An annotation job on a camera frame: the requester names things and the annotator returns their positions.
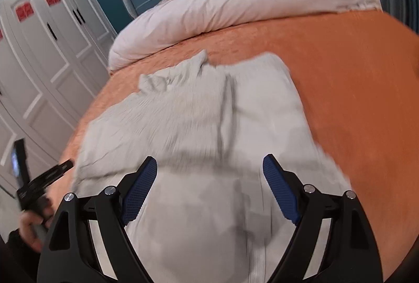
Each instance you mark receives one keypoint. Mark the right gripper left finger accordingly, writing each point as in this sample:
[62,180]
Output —
[87,241]

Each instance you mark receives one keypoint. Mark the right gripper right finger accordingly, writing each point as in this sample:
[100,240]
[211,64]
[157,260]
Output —
[333,240]

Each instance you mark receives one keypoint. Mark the beige puffer coat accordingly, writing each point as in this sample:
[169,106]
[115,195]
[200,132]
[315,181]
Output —
[210,215]

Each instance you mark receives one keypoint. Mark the person's left hand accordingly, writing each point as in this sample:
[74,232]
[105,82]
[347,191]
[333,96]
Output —
[28,221]

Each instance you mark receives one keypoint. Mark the white wardrobe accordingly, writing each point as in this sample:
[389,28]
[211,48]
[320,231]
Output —
[53,65]

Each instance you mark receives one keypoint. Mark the orange bed sheet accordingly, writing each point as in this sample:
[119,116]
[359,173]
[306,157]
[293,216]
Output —
[357,76]

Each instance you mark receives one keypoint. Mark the pink white duvet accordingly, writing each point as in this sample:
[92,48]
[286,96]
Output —
[173,21]

